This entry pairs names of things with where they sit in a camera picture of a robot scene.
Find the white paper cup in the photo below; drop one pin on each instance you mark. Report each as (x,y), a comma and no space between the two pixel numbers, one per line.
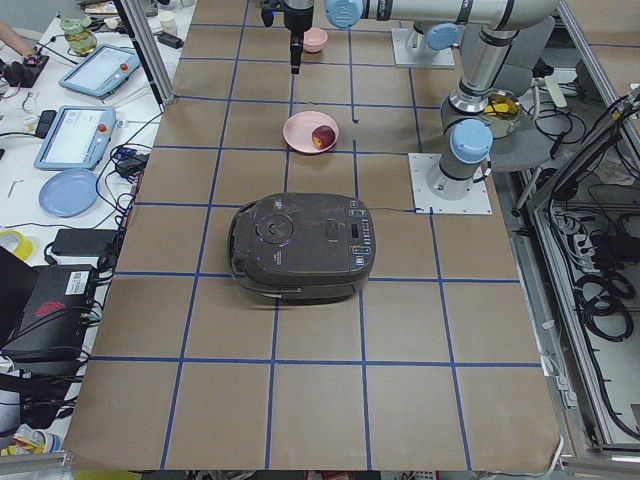
(168,22)

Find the pink plate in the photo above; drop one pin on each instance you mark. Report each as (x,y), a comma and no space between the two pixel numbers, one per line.
(298,128)

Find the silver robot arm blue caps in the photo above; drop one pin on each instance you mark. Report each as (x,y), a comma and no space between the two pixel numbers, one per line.
(500,23)

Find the black computer box red logo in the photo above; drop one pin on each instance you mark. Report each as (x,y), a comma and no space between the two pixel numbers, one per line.
(54,321)

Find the blue teach pendant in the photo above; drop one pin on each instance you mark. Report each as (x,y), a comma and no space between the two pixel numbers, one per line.
(102,72)
(78,138)

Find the dark grey rice cooker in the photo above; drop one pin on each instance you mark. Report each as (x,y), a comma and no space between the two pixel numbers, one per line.
(302,246)

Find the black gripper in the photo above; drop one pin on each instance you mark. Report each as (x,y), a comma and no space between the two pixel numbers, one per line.
(296,20)

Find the far blue teach pendant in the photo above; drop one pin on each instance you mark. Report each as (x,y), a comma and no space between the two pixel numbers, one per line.
(102,72)

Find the yellow tape roll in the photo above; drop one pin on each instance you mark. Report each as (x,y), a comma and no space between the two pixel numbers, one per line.
(16,243)

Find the black power adapter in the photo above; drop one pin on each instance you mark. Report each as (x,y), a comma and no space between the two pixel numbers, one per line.
(82,242)

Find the near blue teach pendant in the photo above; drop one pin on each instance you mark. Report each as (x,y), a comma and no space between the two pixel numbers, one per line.
(78,138)

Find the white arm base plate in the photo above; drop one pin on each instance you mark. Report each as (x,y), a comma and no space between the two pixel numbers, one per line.
(435,193)

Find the green drink bottle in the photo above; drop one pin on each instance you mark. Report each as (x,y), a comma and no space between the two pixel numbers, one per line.
(78,34)

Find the blue plate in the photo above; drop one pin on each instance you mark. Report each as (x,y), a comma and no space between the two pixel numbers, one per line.
(68,193)

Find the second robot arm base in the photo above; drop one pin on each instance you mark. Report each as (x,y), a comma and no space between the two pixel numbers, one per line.
(431,37)

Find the aluminium frame post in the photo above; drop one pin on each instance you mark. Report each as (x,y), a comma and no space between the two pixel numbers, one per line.
(135,21)

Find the pink bowl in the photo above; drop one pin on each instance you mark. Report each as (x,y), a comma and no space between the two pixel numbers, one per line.
(314,40)

